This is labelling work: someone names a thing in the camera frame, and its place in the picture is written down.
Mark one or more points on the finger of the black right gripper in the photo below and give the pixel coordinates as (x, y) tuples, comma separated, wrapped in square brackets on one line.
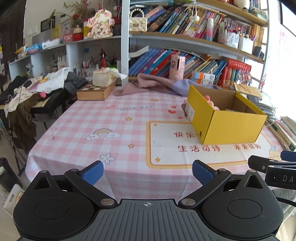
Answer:
[(260, 164)]

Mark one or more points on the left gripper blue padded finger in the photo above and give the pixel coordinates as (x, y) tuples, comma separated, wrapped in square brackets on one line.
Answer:
[(202, 172), (92, 173)]

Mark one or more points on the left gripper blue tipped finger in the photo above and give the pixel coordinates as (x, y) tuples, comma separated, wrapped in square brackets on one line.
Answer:
[(288, 156)]

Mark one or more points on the pink plush toy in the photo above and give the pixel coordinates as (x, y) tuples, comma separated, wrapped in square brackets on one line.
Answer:
[(211, 102)]

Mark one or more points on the pink checkered tablecloth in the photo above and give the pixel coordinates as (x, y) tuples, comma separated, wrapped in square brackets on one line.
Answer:
[(145, 143)]

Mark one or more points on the yellow cardboard box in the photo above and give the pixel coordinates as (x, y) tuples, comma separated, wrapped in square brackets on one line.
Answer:
[(238, 121)]

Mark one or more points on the brown paper envelope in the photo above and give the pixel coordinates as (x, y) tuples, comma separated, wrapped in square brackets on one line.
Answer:
[(248, 90)]

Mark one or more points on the wooden chess box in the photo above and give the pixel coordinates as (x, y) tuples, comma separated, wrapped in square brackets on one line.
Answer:
[(89, 92)]

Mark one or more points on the red boxed book set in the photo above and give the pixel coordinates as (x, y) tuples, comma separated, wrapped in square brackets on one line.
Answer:
[(234, 72)]

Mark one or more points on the cream tissue pack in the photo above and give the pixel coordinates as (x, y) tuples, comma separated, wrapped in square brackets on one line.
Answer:
[(104, 77)]

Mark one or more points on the white orange medicine boxes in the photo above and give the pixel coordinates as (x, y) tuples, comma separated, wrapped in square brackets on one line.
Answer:
[(202, 78)]

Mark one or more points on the pink purple cloth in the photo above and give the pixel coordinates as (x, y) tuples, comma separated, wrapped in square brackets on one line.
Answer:
[(145, 82)]

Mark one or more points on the pile of clothes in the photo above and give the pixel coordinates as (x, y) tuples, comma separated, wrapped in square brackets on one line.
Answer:
[(21, 88)]

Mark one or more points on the pink cylindrical device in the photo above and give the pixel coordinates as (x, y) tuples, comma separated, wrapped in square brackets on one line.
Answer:
[(177, 67)]

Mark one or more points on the white wooden bookshelf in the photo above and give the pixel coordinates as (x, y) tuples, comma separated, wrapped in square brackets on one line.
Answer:
[(35, 8)]

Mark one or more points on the pink lucky cat figure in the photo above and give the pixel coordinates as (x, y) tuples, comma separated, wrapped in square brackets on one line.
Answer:
[(101, 24)]

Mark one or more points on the cream quilted handbag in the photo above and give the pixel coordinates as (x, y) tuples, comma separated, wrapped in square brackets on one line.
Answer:
[(138, 24)]

